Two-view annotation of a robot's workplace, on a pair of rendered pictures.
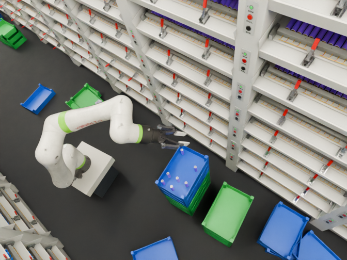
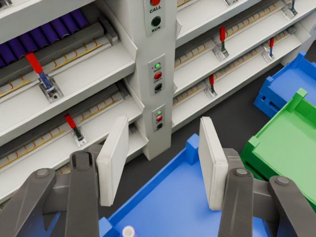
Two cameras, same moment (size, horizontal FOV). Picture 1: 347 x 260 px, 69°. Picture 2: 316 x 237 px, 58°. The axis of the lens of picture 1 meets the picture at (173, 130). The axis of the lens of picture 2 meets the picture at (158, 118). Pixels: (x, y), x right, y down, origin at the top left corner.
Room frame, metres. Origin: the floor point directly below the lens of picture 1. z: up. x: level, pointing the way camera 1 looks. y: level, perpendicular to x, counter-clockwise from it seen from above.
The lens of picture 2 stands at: (0.62, 0.04, 0.96)
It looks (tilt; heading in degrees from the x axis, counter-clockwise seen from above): 61 degrees down; 271
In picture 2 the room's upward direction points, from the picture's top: 2 degrees counter-clockwise
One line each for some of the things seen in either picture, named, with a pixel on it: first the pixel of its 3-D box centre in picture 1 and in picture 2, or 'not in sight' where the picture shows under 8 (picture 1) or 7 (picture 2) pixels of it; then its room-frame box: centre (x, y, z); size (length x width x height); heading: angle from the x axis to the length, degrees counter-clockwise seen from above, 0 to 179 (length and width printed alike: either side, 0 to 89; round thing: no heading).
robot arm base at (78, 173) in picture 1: (76, 169); not in sight; (0.86, 0.77, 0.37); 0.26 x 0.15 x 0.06; 145
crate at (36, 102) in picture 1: (38, 98); not in sight; (1.99, 1.28, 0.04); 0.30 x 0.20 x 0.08; 134
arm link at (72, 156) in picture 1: (70, 158); not in sight; (0.89, 0.74, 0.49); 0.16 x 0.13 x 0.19; 164
